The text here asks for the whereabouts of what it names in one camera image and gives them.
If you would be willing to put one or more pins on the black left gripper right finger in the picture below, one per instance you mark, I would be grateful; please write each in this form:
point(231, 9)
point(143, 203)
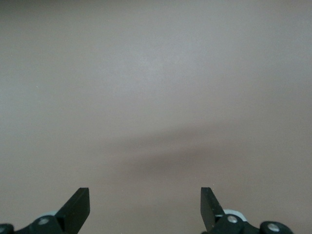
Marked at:
point(208, 207)

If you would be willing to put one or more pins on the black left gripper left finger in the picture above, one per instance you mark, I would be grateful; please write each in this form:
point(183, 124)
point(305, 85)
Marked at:
point(78, 207)

